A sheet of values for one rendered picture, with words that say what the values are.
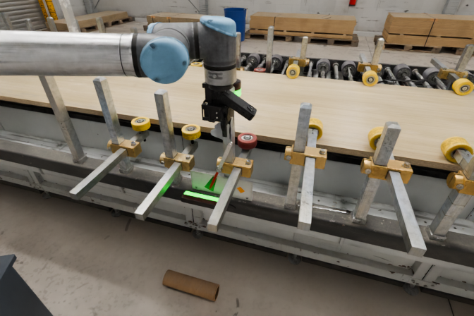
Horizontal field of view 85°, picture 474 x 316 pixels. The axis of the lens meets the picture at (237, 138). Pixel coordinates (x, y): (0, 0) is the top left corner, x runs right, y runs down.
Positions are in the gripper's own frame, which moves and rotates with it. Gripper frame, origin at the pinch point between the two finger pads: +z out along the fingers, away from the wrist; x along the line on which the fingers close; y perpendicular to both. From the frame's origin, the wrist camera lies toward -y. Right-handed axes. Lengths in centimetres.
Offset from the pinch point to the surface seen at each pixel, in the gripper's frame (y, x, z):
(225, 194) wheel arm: -1.4, 8.8, 15.0
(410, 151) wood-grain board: -63, -28, 11
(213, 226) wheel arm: -1.9, 21.4, 15.8
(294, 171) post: -22.0, -6.2, 12.3
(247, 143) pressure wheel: -2.4, -15.9, 10.7
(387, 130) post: -45.8, -6.2, -8.6
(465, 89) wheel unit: -103, -94, 7
